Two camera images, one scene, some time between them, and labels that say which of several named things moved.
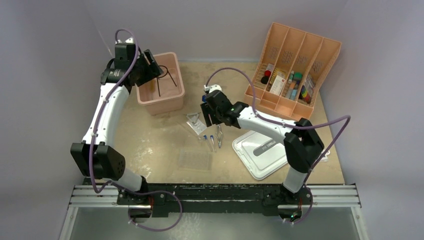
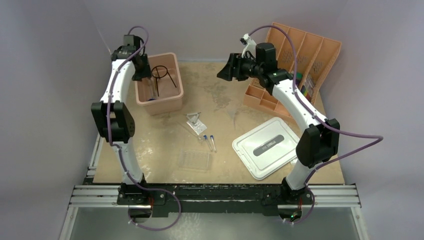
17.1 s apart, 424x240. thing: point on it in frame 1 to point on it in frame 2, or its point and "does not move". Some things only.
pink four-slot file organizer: x=289 y=70 does not move
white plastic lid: x=261 y=154 does not move
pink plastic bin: x=164 y=94 does not move
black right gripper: x=208 y=110 to x=237 y=61
